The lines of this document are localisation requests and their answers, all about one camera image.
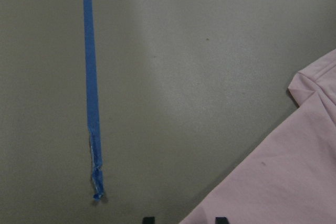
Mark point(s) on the pink Snoopy t-shirt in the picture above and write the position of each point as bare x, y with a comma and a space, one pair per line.
290, 176

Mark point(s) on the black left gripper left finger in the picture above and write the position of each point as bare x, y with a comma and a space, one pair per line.
148, 220

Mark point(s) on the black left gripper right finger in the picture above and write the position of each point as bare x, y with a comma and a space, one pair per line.
220, 220

